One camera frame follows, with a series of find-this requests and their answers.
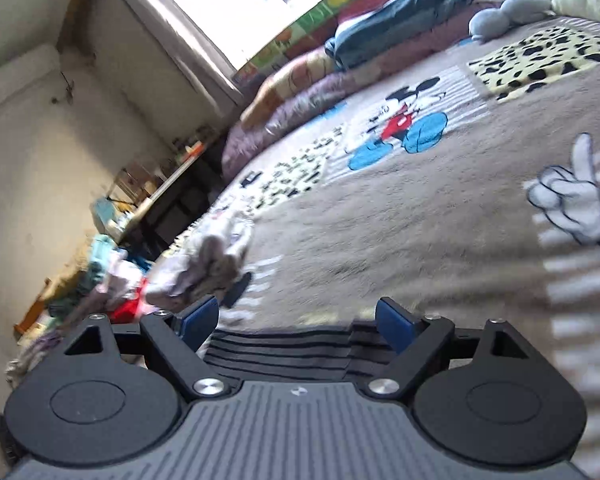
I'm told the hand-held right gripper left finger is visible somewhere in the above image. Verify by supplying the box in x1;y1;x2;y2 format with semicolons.
62;294;241;401

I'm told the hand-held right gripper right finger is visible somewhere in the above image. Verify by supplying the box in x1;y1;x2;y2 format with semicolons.
362;296;531;401

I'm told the black white striped garment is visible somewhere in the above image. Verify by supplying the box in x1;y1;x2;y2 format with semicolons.
202;322;406;383

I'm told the small pile of pale clothes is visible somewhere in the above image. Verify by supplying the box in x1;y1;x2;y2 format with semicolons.
145;210;256;318

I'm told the cartoon printed blanket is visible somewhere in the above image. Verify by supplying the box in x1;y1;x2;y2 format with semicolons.
145;14;600;480

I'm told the dark wooden desk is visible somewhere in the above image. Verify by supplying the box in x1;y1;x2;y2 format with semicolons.
105;145;231;256

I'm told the cluttered bedside table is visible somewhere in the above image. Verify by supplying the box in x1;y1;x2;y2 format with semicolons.
92;130;216;231

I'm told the purple floral quilt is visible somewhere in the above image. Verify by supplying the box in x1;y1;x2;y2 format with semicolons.
221;2;501;181

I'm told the beige curtain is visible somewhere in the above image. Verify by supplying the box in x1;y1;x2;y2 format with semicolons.
97;0;246;106

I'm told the blue folded blanket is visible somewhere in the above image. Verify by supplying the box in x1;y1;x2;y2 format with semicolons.
325;0;476;71

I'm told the colourful alphabet play mat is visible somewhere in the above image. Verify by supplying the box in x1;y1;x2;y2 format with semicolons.
232;0;468;86

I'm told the light blue plush toy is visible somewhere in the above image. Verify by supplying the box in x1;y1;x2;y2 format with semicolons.
467;0;553;43

